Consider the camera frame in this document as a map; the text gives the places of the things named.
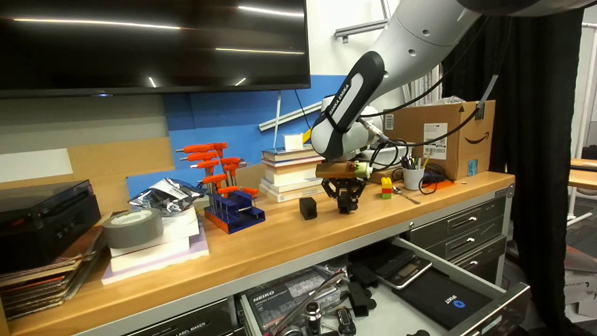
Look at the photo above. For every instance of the black curtain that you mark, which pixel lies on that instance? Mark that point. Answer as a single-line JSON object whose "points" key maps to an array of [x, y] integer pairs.
{"points": [[542, 187]]}

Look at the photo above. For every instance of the stack of books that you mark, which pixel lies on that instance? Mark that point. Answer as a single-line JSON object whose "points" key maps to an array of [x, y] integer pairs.
{"points": [[291, 174]]}

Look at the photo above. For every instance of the brown Amazon cardboard box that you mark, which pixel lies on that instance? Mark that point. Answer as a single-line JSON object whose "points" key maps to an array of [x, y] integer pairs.
{"points": [[473, 149]]}

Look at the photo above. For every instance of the black pouch with blue logo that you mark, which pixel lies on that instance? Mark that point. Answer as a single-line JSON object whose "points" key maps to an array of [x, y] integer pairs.
{"points": [[445, 299]]}

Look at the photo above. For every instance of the white paper stack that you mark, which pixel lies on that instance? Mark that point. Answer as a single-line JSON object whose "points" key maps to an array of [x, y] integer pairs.
{"points": [[182, 224]]}

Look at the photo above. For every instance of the black digital kitchen scale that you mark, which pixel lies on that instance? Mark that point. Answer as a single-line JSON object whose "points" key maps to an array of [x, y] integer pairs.
{"points": [[404, 269]]}

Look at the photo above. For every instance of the white pen cup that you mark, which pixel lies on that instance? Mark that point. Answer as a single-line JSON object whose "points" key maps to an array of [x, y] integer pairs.
{"points": [[414, 179]]}

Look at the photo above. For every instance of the black hard case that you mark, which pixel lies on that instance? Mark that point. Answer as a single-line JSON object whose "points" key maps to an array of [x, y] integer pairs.
{"points": [[48, 224]]}

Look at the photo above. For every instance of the black bracket part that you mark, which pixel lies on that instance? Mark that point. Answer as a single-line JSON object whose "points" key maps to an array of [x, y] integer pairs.
{"points": [[348, 204]]}

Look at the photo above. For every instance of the black forked plastic part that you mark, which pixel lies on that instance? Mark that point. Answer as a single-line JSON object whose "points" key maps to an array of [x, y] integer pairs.
{"points": [[363, 299]]}

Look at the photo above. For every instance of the grey metal bar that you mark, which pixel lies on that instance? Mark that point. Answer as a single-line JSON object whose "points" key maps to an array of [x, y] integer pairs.
{"points": [[361, 28]]}

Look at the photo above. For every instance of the gold wrist camera bar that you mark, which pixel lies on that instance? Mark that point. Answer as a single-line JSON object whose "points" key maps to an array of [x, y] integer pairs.
{"points": [[337, 170]]}

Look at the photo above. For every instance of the brown cardboard sheet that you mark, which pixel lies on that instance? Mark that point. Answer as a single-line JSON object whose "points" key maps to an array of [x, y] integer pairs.
{"points": [[124, 161]]}

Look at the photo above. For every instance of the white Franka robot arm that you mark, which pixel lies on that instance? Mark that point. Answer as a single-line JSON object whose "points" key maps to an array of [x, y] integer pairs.
{"points": [[423, 30]]}

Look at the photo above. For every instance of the black flat screen monitor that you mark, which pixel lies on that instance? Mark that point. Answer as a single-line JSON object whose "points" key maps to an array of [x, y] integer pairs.
{"points": [[156, 43]]}

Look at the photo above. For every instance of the wooden side table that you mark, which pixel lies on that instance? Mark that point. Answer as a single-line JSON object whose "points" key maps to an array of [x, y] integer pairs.
{"points": [[585, 177]]}

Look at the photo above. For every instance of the stack of dark boards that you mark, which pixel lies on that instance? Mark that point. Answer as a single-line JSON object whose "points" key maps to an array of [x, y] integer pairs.
{"points": [[39, 289]]}

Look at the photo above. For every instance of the small black cube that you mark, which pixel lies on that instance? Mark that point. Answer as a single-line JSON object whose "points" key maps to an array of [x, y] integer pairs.
{"points": [[309, 207]]}

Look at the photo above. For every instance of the crumpled silver foil bag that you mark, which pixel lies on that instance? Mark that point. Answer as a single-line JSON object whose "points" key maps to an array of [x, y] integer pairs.
{"points": [[166, 194]]}

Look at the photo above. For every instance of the white paper sheet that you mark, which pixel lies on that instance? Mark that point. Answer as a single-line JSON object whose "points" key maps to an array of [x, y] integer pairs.
{"points": [[31, 164]]}

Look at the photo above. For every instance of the small white box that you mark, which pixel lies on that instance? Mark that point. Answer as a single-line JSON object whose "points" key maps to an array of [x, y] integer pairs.
{"points": [[294, 142]]}

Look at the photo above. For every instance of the yellow spirit level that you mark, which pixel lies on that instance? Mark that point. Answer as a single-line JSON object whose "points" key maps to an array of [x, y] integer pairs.
{"points": [[307, 136]]}

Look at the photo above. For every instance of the blue hex key stand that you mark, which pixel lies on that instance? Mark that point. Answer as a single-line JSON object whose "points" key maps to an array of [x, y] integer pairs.
{"points": [[236, 215]]}

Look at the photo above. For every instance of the blue foam wall board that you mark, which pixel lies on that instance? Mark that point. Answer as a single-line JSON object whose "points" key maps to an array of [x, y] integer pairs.
{"points": [[218, 118]]}

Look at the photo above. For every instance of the metal spoon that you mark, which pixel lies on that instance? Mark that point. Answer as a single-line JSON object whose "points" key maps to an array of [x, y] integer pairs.
{"points": [[408, 196]]}

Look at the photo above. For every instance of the grey duct tape roll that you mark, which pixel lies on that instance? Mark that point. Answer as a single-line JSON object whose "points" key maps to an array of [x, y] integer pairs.
{"points": [[134, 226]]}

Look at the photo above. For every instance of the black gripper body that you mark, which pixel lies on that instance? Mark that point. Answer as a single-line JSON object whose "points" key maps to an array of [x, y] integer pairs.
{"points": [[346, 185]]}

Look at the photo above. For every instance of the aluminium square ruler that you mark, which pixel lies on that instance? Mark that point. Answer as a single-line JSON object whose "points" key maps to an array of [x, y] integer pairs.
{"points": [[292, 116]]}

